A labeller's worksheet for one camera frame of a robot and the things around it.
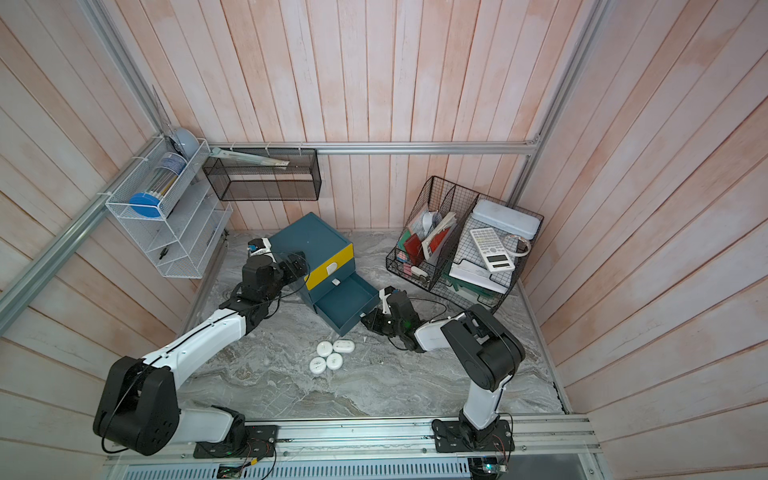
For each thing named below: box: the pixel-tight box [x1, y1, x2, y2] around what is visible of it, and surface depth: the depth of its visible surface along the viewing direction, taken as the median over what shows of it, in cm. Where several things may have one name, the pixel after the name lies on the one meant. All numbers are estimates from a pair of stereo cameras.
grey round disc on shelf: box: [175, 127, 199, 160], surface depth 85 cm
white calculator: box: [469, 227, 515, 273], surface depth 87 cm
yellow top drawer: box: [304, 243, 354, 290], surface depth 86 cm
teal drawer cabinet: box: [270, 212, 380, 337], surface depth 92 cm
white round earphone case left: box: [309, 356, 326, 374], surface depth 86 cm
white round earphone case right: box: [326, 353, 343, 370], surface depth 87 cm
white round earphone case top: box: [316, 341, 333, 357], surface depth 90 cm
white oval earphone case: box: [333, 339, 355, 353], surface depth 90 cm
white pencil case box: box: [471, 199, 541, 240], surface depth 95 cm
